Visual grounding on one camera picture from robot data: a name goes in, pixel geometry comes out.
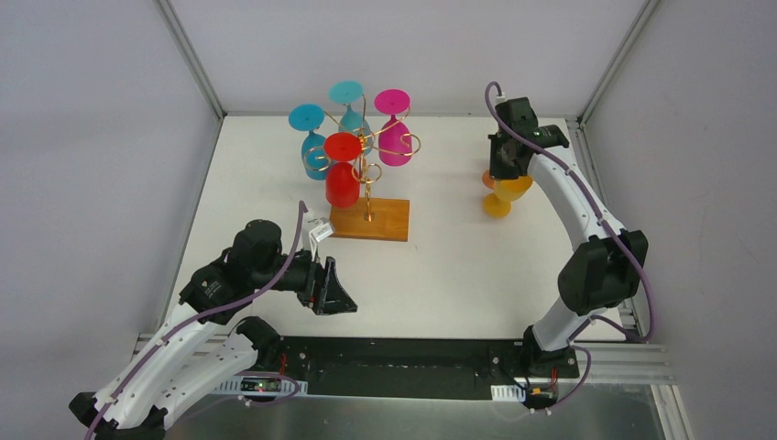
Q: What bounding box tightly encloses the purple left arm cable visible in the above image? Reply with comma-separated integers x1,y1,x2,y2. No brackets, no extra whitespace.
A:
83,201,310,440

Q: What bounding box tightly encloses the magenta wine glass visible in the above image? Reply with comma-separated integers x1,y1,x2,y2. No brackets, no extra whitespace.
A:
374,89,413,167

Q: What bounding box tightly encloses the left controller board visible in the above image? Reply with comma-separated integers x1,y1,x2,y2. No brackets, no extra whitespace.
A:
240,377,283,393

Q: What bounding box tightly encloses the teal wine glass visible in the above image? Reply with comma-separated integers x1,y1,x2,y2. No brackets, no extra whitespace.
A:
329,80,371,137

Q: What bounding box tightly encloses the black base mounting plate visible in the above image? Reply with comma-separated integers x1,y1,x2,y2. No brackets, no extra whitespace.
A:
253,336,580,401

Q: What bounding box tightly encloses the right controller board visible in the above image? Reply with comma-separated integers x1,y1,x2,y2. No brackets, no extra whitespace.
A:
523,388,558,410

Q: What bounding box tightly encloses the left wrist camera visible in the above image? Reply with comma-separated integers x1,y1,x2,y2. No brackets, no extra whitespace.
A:
302,211,334,261

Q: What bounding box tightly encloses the orange wine glass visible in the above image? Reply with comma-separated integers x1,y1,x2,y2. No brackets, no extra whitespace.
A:
481,170,495,190

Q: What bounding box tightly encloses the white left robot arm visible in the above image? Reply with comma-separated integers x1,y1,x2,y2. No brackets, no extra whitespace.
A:
69,213,357,439

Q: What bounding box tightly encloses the blue wine glass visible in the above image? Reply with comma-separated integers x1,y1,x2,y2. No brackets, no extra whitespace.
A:
288,104,331,181

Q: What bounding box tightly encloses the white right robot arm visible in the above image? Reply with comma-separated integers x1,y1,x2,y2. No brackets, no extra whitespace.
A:
483,93,649,377

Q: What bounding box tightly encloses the red wine glass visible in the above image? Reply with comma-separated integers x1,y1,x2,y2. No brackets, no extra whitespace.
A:
323,132,362,209

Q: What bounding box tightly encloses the yellow wine glass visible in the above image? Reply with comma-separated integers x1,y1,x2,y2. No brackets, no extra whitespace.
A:
482,176,533,219

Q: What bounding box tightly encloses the wooden rack base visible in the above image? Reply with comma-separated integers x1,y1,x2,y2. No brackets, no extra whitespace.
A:
329,197,410,242

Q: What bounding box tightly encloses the controller board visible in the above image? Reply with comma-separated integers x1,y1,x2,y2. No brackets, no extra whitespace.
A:
240,377,283,393
523,388,558,410

